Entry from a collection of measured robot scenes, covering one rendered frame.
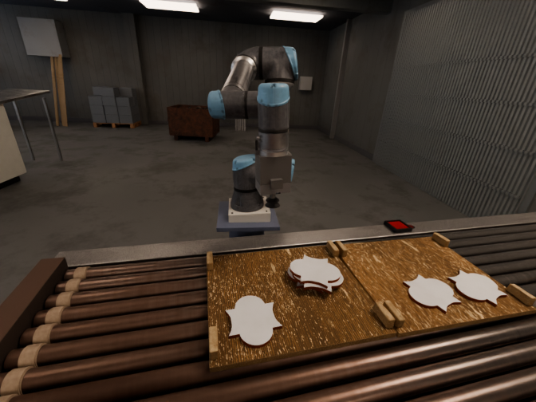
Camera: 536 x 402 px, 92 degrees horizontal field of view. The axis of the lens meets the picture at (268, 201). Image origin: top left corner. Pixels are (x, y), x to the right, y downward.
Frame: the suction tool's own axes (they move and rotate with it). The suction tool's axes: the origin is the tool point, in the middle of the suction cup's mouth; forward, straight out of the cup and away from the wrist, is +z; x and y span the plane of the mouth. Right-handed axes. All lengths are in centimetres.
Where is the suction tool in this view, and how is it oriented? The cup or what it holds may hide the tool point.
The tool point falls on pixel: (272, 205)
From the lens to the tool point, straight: 74.4
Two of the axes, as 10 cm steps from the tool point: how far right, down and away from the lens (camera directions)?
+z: 0.0, 9.1, 4.2
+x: -2.5, -4.1, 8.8
